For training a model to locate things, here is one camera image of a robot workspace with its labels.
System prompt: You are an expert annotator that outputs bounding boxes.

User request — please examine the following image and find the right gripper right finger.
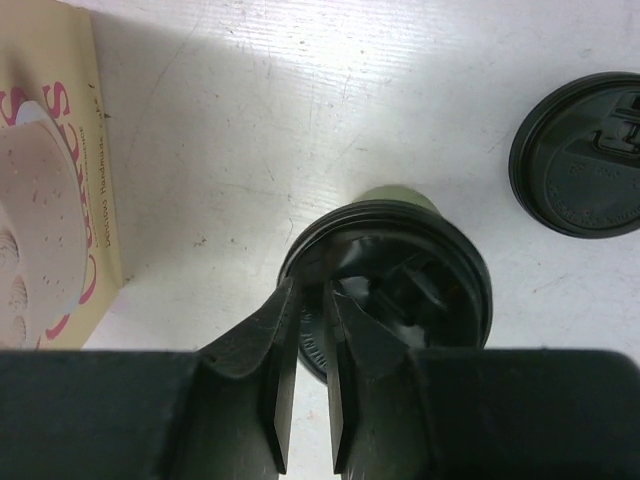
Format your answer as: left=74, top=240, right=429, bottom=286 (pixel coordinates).
left=324, top=288, right=639, bottom=479

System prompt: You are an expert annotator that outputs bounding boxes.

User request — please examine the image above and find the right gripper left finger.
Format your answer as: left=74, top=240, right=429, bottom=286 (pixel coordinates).
left=1, top=279, right=298, bottom=479

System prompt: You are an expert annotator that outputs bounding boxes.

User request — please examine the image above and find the black plastic cup lid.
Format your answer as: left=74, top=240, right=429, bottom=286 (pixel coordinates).
left=508, top=72, right=639, bottom=239
left=278, top=200, right=493, bottom=382

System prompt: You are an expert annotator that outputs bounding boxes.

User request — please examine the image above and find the brown paper takeout bag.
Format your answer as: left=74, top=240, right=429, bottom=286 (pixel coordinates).
left=1, top=1, right=123, bottom=349

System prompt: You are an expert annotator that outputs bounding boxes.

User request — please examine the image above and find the green paper coffee cup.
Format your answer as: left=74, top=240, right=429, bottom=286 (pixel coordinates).
left=353, top=184, right=440, bottom=214

